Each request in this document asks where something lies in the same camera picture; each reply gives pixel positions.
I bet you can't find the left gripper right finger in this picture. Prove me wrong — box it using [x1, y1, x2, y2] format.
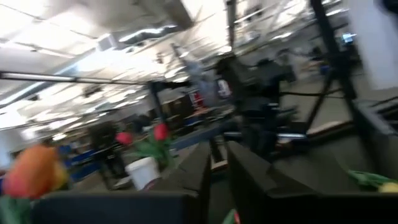
[226, 141, 398, 224]

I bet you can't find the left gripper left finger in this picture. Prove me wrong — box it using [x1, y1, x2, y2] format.
[30, 142, 213, 224]

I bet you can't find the blue glass vase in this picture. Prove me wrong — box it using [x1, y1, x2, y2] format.
[125, 156, 162, 191]

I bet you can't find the black diagonal frame strut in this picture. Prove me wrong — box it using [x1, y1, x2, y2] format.
[304, 0, 374, 141]

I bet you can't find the yellow artificial tulip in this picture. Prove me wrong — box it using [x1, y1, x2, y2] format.
[347, 169, 398, 194]

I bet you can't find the red artificial tulip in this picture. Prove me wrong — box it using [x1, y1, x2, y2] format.
[152, 123, 175, 169]
[114, 131, 147, 158]

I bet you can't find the black table mat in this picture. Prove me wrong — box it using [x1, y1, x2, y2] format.
[208, 133, 398, 224]

